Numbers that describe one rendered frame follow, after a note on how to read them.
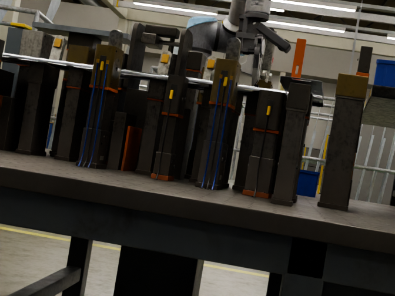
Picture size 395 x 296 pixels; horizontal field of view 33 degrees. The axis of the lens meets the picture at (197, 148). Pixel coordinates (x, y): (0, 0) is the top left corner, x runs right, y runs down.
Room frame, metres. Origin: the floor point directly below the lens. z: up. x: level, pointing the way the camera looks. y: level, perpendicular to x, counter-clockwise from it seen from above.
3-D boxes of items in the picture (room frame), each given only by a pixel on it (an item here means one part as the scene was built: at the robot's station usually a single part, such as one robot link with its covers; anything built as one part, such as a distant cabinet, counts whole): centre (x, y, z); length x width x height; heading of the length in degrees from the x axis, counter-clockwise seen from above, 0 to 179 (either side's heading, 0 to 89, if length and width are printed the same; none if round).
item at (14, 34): (2.50, 0.73, 0.92); 0.08 x 0.08 x 0.44; 79
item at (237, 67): (1.78, -0.04, 0.87); 0.12 x 0.07 x 0.35; 169
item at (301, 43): (2.12, -0.27, 0.95); 0.03 x 0.01 x 0.50; 79
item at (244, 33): (1.99, -0.11, 1.16); 0.09 x 0.08 x 0.12; 78
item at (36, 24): (2.45, 0.47, 1.16); 0.37 x 0.14 x 0.02; 79
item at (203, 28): (2.68, 0.06, 1.27); 0.13 x 0.12 x 0.14; 93
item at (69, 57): (2.28, 0.44, 0.89); 0.12 x 0.08 x 0.38; 169
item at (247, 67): (1.97, -0.11, 1.06); 0.06 x 0.03 x 0.09; 78
